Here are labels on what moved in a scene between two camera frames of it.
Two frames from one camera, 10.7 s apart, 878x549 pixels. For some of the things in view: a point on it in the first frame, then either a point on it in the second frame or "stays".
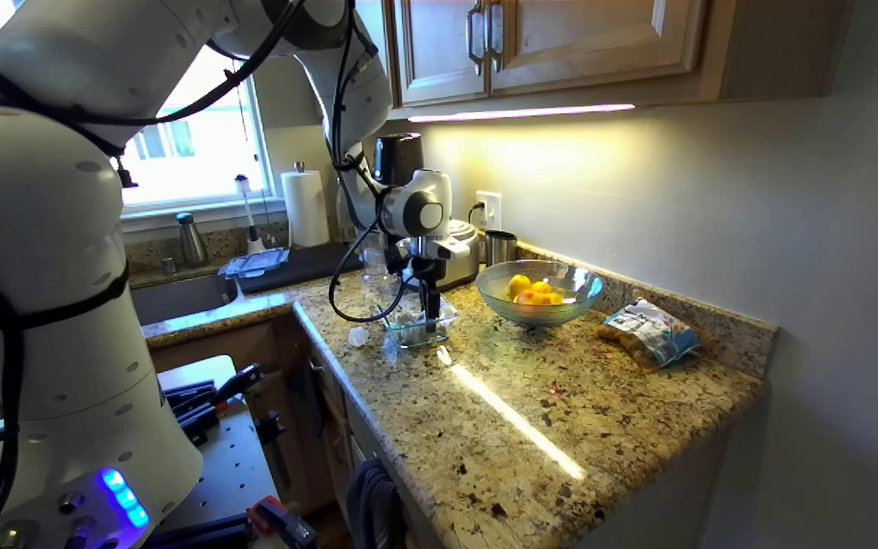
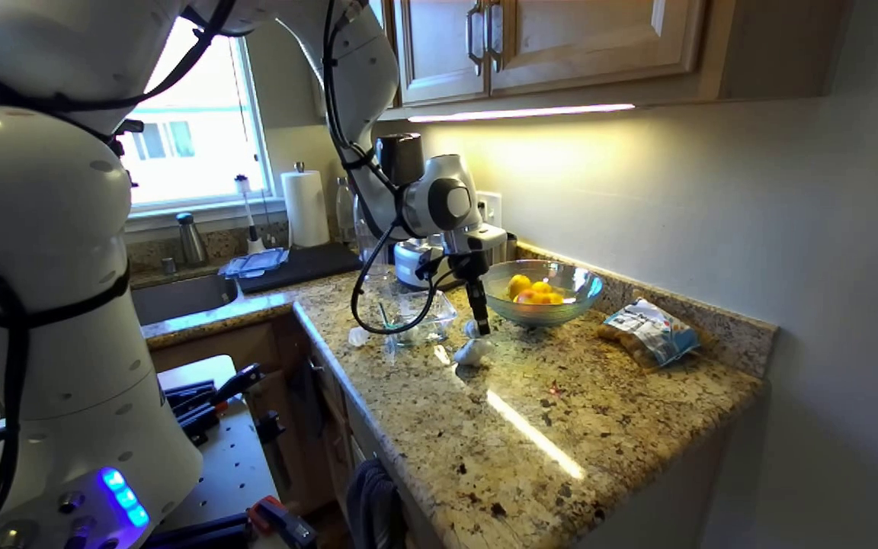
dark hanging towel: [380, 516] stays
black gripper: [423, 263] -> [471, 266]
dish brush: [254, 246] stays
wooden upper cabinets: [493, 58] stays
